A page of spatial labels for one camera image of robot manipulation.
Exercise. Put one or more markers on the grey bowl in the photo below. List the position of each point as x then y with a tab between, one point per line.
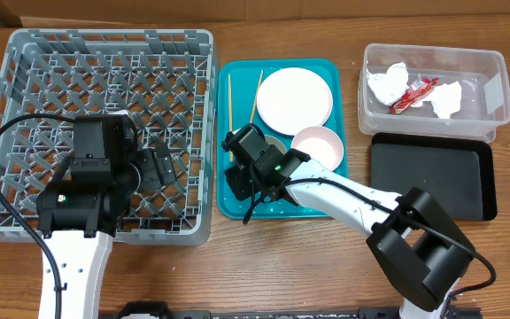
276	142

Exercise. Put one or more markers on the right wooden chopstick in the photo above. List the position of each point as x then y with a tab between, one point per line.
254	105

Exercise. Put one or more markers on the red snack wrapper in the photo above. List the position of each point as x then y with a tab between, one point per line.
415	92

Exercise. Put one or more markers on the teal plastic serving tray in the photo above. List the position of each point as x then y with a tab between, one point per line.
245	76

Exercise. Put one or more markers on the left wooden chopstick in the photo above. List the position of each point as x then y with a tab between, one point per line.
230	113

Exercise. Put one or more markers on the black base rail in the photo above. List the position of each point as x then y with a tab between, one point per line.
159	309

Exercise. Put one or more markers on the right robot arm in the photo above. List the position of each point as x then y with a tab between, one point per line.
418	246

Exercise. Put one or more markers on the grey plastic dishwasher rack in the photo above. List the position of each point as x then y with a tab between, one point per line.
165	79

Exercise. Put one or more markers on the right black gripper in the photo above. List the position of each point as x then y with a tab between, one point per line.
238	191

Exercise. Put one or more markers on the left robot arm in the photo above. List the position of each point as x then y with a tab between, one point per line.
81	206

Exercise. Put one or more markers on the large white plate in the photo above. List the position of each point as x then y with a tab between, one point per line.
292	99

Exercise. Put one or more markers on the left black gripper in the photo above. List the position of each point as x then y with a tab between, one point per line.
157	168

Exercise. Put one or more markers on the black rectangular tray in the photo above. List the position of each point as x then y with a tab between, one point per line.
458	173

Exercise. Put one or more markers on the clear plastic waste bin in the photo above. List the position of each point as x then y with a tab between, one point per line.
482	75

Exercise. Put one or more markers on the white tissue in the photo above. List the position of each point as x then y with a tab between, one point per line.
445	99
389	87

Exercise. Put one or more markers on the wooden chopstick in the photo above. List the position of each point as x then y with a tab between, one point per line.
254	105
230	113

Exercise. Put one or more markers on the small pink white bowl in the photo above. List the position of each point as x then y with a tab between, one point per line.
320	143

